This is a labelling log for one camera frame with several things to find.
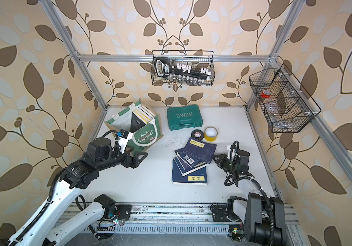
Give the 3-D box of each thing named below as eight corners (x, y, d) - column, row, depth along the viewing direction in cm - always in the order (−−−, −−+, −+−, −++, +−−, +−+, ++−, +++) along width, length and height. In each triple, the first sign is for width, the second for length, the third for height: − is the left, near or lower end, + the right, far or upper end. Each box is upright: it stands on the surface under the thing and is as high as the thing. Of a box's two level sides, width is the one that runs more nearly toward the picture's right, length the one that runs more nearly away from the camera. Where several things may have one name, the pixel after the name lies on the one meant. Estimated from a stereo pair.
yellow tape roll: (204, 141, 103) (205, 137, 100) (203, 130, 109) (204, 126, 106) (217, 141, 103) (218, 138, 100) (215, 130, 109) (216, 126, 106)
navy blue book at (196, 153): (175, 156, 96) (174, 151, 91) (196, 136, 105) (197, 131, 100) (197, 177, 87) (198, 172, 82) (218, 154, 97) (220, 148, 92)
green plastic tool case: (168, 130, 107) (167, 127, 104) (166, 110, 119) (166, 107, 116) (202, 127, 109) (203, 123, 106) (197, 108, 121) (197, 104, 118)
